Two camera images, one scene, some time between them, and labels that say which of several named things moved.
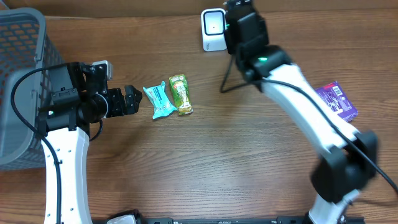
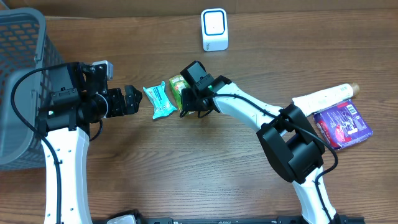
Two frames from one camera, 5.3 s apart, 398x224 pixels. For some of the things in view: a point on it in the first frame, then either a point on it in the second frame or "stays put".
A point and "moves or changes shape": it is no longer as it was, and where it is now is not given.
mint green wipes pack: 160,100 stays put
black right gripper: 234,4 to 189,101
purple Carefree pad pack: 332,94 moves or changes shape
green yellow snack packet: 180,85 stays put
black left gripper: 125,101 stays put
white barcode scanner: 213,25 stays put
